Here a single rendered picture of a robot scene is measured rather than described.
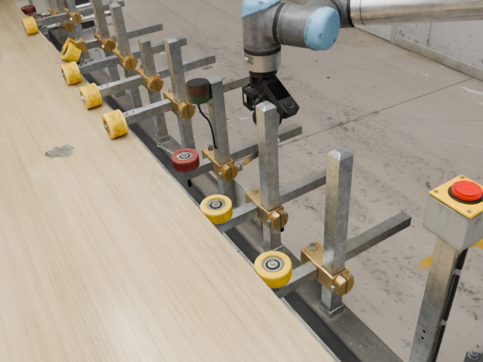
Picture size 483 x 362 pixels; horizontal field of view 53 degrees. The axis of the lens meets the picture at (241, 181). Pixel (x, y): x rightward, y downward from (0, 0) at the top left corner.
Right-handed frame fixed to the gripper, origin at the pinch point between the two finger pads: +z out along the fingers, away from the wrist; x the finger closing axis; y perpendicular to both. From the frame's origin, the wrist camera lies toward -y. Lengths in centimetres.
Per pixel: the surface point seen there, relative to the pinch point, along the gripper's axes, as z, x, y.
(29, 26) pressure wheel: 5, 31, 164
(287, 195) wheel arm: 13.3, 0.6, -8.4
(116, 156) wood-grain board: 8.4, 34.1, 30.9
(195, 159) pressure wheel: 7.6, 16.2, 14.6
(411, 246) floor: 98, -85, 11
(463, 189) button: -26, 8, -62
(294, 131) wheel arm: 13.0, -20.5, 16.6
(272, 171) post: -0.2, 8.0, -12.5
